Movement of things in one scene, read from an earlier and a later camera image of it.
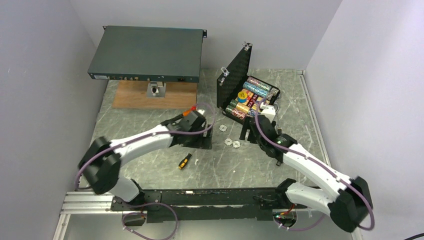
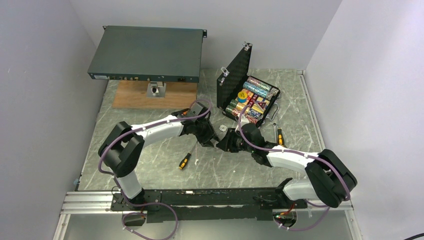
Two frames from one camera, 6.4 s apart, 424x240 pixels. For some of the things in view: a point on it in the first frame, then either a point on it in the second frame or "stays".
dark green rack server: (149, 54) stays
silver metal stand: (156, 89) stays
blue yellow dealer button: (242, 97) stays
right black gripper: (246, 126) → (226, 143)
